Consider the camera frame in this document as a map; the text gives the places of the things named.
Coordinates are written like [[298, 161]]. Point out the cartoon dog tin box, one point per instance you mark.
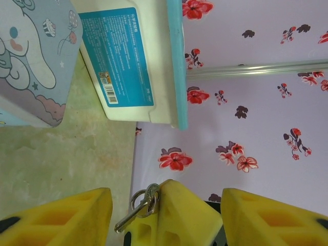
[[30, 51]]

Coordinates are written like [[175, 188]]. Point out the storage box with blue lid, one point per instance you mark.
[[123, 64]]

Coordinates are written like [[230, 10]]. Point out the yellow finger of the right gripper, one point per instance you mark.
[[184, 217], [143, 233]]

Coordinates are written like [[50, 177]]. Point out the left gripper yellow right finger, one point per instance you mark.
[[269, 223]]

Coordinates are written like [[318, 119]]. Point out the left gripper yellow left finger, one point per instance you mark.
[[64, 220]]

